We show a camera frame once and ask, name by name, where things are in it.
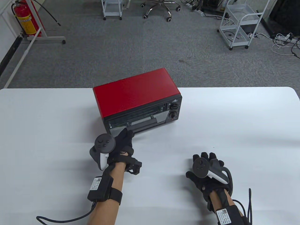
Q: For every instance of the person's right hand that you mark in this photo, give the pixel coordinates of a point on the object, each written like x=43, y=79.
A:
x=201, y=185

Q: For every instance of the person's left hand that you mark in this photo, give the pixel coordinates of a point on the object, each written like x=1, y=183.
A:
x=121, y=145

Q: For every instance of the person's right forearm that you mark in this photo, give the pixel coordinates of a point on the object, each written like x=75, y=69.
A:
x=220, y=201

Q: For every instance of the person's left forearm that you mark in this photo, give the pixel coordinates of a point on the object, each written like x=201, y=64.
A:
x=110, y=187

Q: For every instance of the red toaster oven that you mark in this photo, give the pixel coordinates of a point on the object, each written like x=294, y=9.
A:
x=136, y=91

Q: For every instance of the black oven knob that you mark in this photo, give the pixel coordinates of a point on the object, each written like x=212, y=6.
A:
x=174, y=107
x=173, y=114

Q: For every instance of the grey and white right controller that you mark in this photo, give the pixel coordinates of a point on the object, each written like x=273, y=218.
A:
x=204, y=167

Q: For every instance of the grey and white controller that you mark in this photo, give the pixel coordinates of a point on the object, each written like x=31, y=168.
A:
x=103, y=146
x=204, y=167

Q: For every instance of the grey and white left controller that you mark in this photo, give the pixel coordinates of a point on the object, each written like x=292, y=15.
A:
x=103, y=146

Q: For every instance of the black right wrist sensor pack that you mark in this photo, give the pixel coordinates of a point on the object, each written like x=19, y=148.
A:
x=230, y=214

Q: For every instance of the black wrist sensor pack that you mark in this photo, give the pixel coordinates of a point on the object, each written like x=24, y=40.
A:
x=230, y=214
x=99, y=187

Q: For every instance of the black left wrist sensor pack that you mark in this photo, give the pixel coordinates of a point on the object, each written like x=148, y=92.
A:
x=99, y=187

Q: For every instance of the small white wheeled cart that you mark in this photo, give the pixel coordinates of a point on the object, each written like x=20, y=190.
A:
x=112, y=8

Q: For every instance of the white metal floor stand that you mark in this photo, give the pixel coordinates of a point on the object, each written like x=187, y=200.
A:
x=35, y=37

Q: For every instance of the chrome office chair base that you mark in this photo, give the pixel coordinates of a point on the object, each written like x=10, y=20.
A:
x=161, y=8

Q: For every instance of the red fire extinguisher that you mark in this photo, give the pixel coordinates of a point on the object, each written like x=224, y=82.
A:
x=23, y=17

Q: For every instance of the large white wheeled cart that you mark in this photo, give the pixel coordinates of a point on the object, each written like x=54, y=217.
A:
x=241, y=23

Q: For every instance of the white power strip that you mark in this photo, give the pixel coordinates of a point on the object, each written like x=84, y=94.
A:
x=284, y=37

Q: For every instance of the black equipment case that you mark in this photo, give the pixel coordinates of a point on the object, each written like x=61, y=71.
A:
x=284, y=16

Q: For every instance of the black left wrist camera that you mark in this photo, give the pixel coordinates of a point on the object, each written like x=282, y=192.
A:
x=134, y=166

